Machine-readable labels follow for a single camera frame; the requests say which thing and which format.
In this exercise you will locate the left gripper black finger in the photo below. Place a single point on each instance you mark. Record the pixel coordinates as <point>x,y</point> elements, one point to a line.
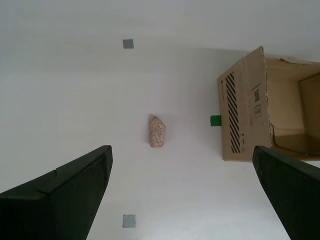
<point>55,207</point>
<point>295,195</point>

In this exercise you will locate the open brown cardboard box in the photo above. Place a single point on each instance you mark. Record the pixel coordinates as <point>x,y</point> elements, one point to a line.
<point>242,112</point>

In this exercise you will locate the grey tape square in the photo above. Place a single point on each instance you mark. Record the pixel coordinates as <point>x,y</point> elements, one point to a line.
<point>129,221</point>
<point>128,44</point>

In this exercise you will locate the green tape square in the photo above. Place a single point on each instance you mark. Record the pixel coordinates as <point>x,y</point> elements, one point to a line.
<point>215,120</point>

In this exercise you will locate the small speckled pinkish rock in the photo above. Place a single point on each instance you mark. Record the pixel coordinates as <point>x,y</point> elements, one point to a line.
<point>157,132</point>

